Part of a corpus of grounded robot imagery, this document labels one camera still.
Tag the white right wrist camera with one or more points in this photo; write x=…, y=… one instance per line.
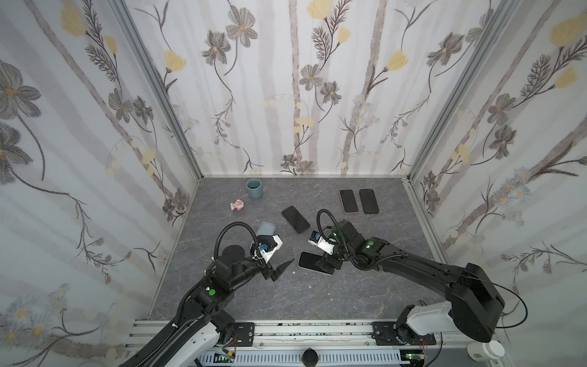
x=318, y=241

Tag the white cylinder device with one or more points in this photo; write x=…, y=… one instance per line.
x=485, y=352

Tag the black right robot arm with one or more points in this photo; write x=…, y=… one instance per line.
x=472, y=303

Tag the blue-edged smartphone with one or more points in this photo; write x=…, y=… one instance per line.
x=295, y=219

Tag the pink pig figurine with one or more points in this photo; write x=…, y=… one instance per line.
x=237, y=205

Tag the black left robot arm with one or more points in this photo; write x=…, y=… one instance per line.
x=200, y=321

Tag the black knob on rail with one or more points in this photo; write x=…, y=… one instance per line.
x=309, y=358

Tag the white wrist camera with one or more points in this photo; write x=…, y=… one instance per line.
x=318, y=241
x=265, y=247

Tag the black phone case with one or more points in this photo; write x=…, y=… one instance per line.
x=369, y=202

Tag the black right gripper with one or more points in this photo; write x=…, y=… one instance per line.
x=332, y=262

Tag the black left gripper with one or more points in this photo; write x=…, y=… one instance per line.
x=266, y=271

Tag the light blue phone case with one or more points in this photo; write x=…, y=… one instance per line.
x=300, y=264

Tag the teal ceramic cup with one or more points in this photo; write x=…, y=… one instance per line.
x=254, y=188

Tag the purple-edged smartphone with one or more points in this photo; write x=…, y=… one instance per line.
x=349, y=201

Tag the clear teal phone case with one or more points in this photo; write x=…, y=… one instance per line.
x=266, y=228

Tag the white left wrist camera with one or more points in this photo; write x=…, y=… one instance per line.
x=265, y=247

